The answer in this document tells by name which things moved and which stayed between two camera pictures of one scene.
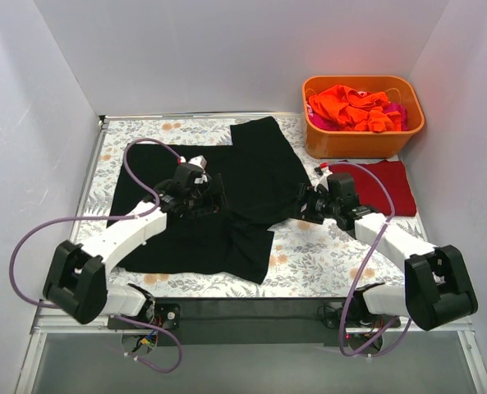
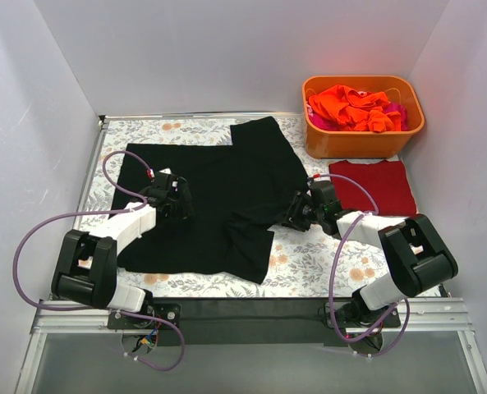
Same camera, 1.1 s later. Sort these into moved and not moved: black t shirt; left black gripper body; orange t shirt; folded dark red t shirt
Moved: left black gripper body
Not moved: black t shirt; orange t shirt; folded dark red t shirt
